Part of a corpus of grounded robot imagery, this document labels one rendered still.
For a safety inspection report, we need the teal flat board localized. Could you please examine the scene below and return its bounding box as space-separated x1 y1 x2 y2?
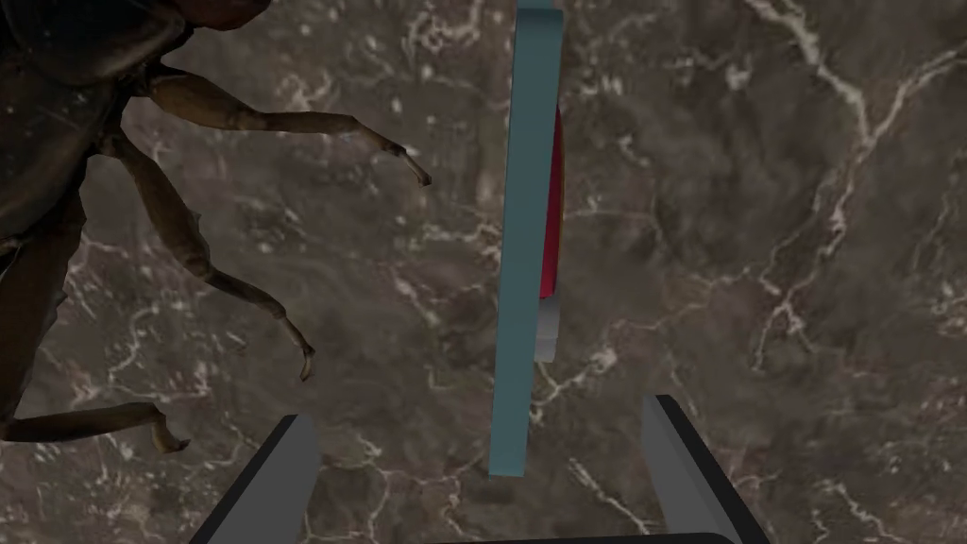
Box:
486 0 567 481

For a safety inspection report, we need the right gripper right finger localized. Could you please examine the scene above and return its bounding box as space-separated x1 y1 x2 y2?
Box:
640 393 772 544

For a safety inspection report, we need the brown beetle figure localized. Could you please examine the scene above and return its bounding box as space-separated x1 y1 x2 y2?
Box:
0 0 433 456

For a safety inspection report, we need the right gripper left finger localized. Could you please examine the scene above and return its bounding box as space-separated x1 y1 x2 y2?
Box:
188 413 323 544

